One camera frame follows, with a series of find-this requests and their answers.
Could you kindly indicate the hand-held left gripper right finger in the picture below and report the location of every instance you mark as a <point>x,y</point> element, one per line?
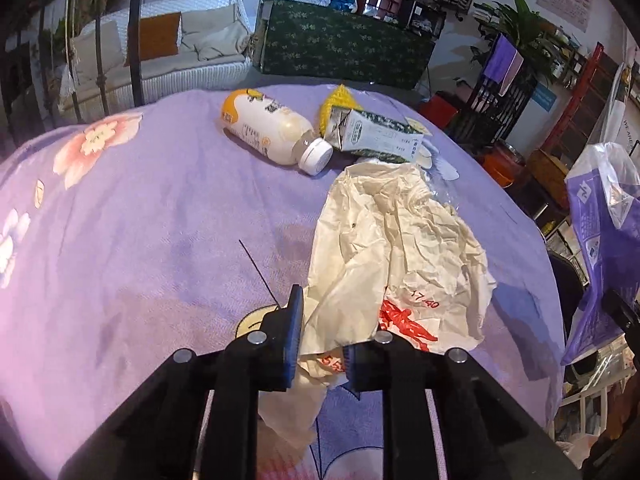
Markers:
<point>348,366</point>

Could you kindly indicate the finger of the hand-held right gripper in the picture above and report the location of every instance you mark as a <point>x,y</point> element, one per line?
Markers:
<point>622,315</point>

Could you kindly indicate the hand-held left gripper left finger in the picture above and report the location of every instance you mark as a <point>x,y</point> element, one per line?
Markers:
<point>292,345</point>

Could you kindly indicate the black trash bin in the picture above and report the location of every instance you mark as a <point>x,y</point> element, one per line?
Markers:
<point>567,285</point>

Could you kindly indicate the purple plastic bag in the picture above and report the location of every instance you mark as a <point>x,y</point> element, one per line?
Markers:
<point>595,240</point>

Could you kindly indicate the cream paper bag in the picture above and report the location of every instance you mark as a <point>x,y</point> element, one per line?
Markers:
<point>400,240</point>

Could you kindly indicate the white plastic drink bottle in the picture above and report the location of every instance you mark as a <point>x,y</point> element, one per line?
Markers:
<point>265,130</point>

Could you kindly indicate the green milk carton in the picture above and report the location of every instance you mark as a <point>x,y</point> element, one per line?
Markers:
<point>380,135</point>

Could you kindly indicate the purple floral blanket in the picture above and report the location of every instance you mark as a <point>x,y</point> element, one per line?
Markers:
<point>150,235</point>

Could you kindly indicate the orange bucket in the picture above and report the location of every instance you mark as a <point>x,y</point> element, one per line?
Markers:
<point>500,170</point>

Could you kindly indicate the pink basin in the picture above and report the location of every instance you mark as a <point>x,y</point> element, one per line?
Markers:
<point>510,152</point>

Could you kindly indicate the clear plastic wrapper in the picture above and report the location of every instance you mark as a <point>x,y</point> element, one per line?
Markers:
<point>442,190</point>

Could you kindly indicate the white hanging cloth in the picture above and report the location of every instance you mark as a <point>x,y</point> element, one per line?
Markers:
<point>615,105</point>

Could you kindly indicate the red ladder shelf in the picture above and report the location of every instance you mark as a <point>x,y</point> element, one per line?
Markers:
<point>585,100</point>

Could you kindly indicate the white cotton pad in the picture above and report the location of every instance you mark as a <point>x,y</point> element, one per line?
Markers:
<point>426,157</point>
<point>450,171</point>

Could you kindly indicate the blue sign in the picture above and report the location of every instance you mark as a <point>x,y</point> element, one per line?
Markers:
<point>542,97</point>

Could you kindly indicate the black metal railing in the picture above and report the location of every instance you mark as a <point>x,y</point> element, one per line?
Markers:
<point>492,110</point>

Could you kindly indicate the yellow foam fruit net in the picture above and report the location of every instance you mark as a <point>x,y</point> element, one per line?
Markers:
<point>335,100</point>

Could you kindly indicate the pink towel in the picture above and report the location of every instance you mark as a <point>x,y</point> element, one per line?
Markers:
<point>514,77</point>

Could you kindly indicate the red bag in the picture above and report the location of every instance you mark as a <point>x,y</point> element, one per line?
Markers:
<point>440,110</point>

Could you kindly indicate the white wicker sofa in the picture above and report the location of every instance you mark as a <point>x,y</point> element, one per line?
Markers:
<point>190,80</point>

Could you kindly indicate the purple towel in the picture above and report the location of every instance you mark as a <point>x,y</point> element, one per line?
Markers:
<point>500,57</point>

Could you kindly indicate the green patterned counter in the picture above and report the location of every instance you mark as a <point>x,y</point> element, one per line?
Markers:
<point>345,45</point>

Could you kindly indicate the green potted plant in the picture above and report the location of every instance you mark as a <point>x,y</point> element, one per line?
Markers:
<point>525,20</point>

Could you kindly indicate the cream cushion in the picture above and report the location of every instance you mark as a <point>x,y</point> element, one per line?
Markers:
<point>215,35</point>

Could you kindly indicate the orange brown pillow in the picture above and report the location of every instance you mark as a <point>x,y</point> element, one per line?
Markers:
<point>155,37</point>

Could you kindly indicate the blue bag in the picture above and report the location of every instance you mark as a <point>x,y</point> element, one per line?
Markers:
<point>344,2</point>

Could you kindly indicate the white cushion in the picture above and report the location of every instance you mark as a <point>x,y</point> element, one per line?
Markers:
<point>100,52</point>

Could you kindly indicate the black box cabinet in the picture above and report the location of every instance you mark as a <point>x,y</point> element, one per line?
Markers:
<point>422,17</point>

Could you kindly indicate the black metal bed frame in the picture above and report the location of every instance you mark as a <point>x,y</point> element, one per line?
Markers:
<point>135,35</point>

